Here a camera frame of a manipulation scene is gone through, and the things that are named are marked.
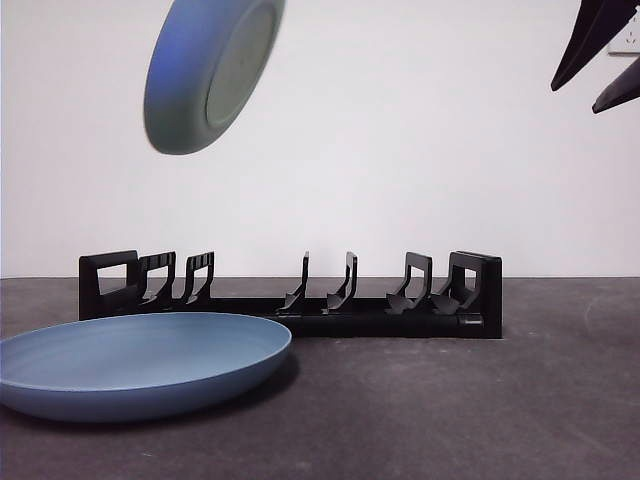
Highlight white wall socket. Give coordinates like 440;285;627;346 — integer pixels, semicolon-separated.
608;12;640;56

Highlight black plate rack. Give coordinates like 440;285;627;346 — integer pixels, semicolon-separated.
78;249;504;341

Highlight blue plate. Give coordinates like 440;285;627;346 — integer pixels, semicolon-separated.
0;312;294;423

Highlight pale green plate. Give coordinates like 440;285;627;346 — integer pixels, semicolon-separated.
143;0;287;157

